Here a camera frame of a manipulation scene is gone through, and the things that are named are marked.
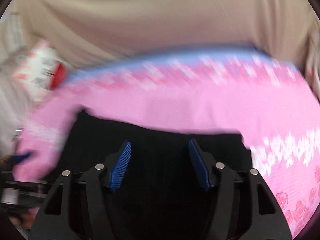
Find pink floral bed sheet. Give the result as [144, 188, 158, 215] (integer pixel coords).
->
[12, 44, 320, 240]

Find silvery satin curtain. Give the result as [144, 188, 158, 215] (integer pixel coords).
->
[0, 52, 34, 160]

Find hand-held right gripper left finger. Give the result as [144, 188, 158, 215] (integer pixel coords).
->
[28, 141, 132, 240]

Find cat face print pillow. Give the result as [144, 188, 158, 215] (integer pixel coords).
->
[9, 39, 68, 103]

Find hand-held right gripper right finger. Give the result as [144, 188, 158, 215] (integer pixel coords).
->
[188, 139, 293, 240]

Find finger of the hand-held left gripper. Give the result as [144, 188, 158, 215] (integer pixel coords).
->
[9, 150, 37, 167]

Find black pants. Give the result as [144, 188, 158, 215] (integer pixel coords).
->
[65, 110, 253, 240]

